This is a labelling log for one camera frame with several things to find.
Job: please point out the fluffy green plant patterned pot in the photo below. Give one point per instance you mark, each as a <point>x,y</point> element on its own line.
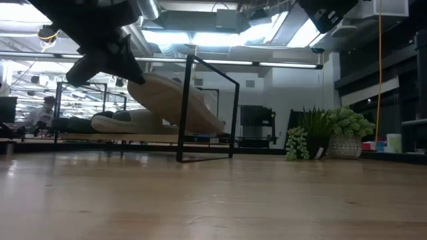
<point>345,146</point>

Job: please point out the black monitor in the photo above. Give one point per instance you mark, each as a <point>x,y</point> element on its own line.
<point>8,110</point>

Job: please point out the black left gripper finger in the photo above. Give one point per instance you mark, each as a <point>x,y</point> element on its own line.
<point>128,63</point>
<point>83,71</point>

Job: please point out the white slide sandal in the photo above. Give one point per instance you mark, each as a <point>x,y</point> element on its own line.
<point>133,126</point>
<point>166,100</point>

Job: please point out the dark leaning panel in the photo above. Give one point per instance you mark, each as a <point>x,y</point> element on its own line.
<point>293,116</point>

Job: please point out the grey ceiling box unit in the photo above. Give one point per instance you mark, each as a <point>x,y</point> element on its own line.
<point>227,18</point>

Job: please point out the long ceiling light bar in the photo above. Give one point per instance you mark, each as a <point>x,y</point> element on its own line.
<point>283,65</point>

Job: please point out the black monitor cart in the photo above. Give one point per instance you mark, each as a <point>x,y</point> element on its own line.
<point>255,115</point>

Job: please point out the black background station frame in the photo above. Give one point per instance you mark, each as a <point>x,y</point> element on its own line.
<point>218,100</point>
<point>61,106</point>

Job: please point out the person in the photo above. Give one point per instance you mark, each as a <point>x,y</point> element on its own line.
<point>40,115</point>

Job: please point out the red box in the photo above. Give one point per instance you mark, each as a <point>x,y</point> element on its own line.
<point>366,146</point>

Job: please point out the black frame wooden shelf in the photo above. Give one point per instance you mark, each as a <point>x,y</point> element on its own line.
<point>185,110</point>

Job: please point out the dark box grey top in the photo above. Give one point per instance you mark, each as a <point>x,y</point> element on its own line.
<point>415,133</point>

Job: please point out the dark vertical column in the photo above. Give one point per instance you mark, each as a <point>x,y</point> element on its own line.
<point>422,83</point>

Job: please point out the black table frame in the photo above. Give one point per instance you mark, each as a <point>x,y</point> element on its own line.
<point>260,150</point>

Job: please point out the white and blue box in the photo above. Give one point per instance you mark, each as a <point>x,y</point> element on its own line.
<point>381,146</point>

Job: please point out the white and green container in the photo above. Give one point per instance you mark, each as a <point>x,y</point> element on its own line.
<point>394,143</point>

